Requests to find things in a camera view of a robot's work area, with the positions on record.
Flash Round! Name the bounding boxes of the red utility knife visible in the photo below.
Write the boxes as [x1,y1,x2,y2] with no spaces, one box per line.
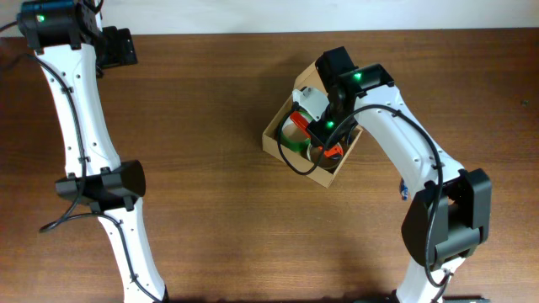
[290,111,344,160]

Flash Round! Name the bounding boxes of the brown cardboard box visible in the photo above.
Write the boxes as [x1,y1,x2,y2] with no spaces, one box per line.
[262,62,363,188]

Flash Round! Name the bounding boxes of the beige masking tape roll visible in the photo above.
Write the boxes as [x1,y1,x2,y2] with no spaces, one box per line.
[306,143,344,170]

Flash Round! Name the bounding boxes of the green tape roll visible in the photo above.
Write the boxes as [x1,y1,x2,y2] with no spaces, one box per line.
[277,117,311,152]

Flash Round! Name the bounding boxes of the blue ballpoint pen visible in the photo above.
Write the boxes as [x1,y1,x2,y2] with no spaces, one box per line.
[399,179,408,201]

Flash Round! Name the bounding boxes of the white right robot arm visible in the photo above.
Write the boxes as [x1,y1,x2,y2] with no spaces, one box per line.
[287,47,492,302]

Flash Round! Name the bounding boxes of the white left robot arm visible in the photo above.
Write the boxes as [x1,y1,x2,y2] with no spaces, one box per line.
[16,0,169,302]

